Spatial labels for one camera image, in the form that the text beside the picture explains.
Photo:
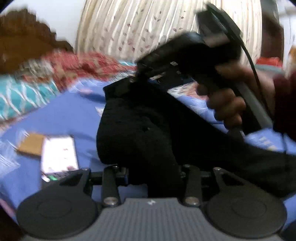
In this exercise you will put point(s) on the teal white patterned pillow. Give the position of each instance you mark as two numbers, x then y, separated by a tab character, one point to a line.
19	97

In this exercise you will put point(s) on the brown cardboard card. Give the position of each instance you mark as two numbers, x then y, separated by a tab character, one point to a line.
32	145

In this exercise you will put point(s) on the person's right hand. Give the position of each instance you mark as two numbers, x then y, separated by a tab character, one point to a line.
226	104

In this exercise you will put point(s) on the red patterned quilt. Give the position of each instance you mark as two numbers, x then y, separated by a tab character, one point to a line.
64	68

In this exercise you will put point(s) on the black pants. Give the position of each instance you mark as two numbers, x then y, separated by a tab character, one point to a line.
146	129

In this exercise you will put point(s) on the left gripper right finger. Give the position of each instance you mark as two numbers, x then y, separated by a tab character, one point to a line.
191	190

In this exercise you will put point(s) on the blue printed bedsheet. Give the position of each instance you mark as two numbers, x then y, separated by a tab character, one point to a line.
77	112

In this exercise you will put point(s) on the smartphone with lit screen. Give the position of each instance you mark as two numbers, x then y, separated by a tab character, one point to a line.
58	157

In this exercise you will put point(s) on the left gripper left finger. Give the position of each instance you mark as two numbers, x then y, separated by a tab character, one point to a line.
113	177

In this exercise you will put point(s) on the carved wooden headboard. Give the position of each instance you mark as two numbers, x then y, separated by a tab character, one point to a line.
23	37

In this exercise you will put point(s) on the beige leaf-print curtain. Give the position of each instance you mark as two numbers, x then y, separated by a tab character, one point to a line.
127	30

